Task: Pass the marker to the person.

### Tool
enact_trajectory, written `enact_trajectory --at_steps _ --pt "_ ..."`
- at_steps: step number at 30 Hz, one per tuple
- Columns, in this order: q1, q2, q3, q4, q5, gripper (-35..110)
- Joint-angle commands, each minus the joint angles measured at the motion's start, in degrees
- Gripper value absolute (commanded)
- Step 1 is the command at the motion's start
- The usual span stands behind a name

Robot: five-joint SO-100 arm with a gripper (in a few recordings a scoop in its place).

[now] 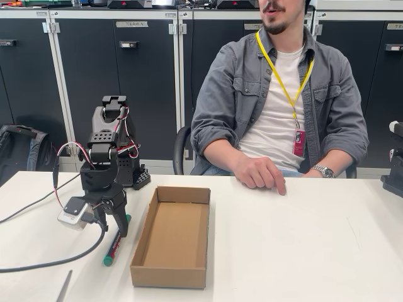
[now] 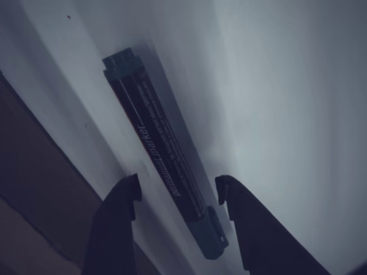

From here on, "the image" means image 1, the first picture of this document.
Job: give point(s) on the person's right hand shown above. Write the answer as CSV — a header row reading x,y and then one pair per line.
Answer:
x,y
258,173

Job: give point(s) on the black office chair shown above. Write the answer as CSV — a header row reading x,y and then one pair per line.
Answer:
x,y
179,148

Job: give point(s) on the white gripper camera box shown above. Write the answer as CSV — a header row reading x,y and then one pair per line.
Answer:
x,y
73,214

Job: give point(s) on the open cardboard box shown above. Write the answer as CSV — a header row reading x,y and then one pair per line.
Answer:
x,y
176,239

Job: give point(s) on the flat grey strip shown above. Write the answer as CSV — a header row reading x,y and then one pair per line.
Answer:
x,y
64,284

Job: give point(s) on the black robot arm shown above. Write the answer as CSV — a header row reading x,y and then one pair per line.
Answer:
x,y
107,135
395,163

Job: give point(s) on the person's right forearm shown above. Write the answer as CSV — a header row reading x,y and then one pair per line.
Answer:
x,y
225,158

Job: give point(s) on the silver wristwatch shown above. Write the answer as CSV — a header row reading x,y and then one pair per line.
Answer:
x,y
324,171

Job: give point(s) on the black device red triangle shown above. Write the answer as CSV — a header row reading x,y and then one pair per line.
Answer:
x,y
236,4
129,4

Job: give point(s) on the pink id badge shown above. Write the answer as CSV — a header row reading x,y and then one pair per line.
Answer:
x,y
299,143

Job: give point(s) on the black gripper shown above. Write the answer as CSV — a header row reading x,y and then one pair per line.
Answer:
x,y
108,197

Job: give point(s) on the black grey backpack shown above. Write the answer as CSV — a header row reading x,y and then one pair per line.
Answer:
x,y
22,151

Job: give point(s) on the man in grey shirt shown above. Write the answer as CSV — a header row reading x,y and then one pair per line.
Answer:
x,y
233,94

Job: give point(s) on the green capped permanent marker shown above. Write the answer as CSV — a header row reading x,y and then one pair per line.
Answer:
x,y
115,245

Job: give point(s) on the white t-shirt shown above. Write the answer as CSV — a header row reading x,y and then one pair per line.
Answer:
x,y
277,126

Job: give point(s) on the grey team tape label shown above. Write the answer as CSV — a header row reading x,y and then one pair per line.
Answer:
x,y
132,24

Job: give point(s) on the bearded man's head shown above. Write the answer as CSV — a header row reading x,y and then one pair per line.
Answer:
x,y
278,15

